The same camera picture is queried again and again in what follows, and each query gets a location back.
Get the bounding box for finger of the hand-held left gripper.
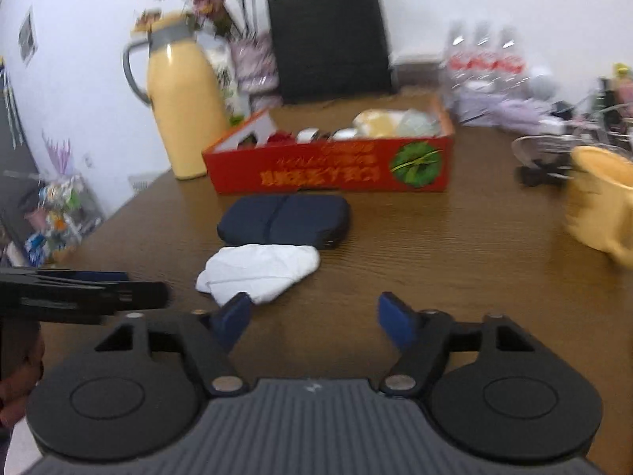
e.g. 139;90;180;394
0;281;172;326
0;267;131;287

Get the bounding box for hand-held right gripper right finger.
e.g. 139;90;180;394
378;291;538;398

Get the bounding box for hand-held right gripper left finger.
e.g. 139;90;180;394
94;291;252;398

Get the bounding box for white cloth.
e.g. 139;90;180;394
195;243;322;306

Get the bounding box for red cardboard box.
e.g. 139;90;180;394
201;94;456;196

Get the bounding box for person's left hand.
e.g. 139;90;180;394
0;336;46;426

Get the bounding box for colourful packets pile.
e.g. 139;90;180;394
24;174;97;267

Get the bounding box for navy zip pouch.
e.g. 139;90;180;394
216;193;353;250

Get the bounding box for purple dried flowers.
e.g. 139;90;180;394
41;130;73;175

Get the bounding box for dark cabinet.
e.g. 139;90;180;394
0;57;41;241

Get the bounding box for pale yellow bundle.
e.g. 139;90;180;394
353;108;402;139

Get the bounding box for pale green bundle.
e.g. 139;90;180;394
397;108;442;138

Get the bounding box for yellow thermos jug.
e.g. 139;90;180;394
122;10;232;181

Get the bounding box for clear glass bowl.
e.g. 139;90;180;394
511;135;575;188

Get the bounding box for yellow mug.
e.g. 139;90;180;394
560;145;633;271

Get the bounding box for white flat box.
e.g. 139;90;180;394
394;53;447;92

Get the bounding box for clear water bottle red label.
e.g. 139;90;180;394
471;21;499;91
497;24;527;91
443;20;473;91

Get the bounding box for white round device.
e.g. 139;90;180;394
528;66;558;101

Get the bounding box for black paper bag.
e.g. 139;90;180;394
266;0;399;106

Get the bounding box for dried flower bouquet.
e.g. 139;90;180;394
136;0;280;127

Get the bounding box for grey wall plate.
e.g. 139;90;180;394
18;6;39;66

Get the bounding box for wire basket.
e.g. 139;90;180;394
549;76;633;152

